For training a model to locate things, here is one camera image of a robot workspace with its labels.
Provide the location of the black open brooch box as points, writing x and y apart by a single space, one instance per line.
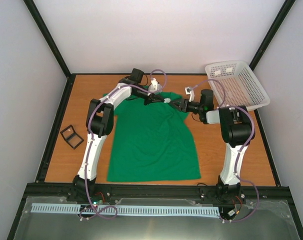
71 137

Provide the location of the round blue brooch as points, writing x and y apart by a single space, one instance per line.
167 100

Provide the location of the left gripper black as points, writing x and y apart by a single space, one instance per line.
153 97

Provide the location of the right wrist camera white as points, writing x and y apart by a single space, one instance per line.
190 92

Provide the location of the white perforated plastic basket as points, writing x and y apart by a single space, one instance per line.
234 83

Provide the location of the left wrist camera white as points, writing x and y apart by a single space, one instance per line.
155 87

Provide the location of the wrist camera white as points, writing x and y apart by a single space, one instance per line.
190 92
155 87

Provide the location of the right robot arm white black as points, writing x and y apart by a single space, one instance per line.
237 130

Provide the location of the light blue cable duct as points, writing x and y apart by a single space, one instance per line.
128 210

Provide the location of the black aluminium rail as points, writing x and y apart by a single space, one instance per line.
112 192

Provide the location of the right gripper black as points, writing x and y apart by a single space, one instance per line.
183 104

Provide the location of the small circuit board with led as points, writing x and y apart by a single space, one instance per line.
97 201

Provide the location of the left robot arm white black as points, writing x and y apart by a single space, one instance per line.
100 123

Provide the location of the left black frame post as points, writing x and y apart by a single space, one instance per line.
38 19

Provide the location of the green t-shirt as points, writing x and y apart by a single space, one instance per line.
152 143

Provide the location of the right black frame post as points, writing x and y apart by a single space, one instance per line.
273 29

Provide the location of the black frame post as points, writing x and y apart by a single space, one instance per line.
273 29
38 19

